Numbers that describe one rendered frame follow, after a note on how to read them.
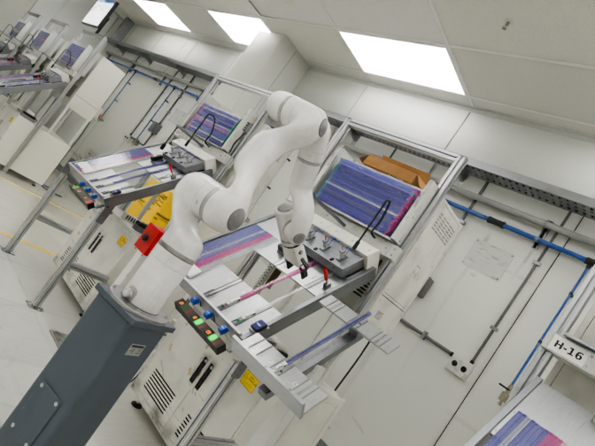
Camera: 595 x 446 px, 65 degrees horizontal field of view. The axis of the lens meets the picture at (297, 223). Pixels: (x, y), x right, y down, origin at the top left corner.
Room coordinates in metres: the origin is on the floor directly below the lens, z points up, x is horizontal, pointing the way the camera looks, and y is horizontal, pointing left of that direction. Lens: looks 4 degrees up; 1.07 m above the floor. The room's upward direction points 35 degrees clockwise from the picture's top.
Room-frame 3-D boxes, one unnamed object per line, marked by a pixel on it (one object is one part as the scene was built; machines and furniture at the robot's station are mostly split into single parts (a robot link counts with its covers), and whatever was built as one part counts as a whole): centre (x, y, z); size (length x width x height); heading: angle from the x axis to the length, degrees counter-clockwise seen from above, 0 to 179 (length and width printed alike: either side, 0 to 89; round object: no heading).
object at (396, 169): (2.60, -0.34, 1.82); 0.68 x 0.30 x 0.20; 47
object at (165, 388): (2.43, -0.26, 0.31); 0.70 x 0.65 x 0.62; 47
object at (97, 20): (5.49, 3.32, 2.10); 0.58 x 0.14 x 0.41; 47
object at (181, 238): (1.38, 0.27, 1.00); 0.19 x 0.12 x 0.24; 62
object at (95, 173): (3.27, 0.92, 0.66); 1.01 x 0.73 x 1.31; 137
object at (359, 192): (2.30, -0.22, 1.52); 0.51 x 0.13 x 0.27; 47
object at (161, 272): (1.36, 0.24, 0.79); 0.19 x 0.19 x 0.18
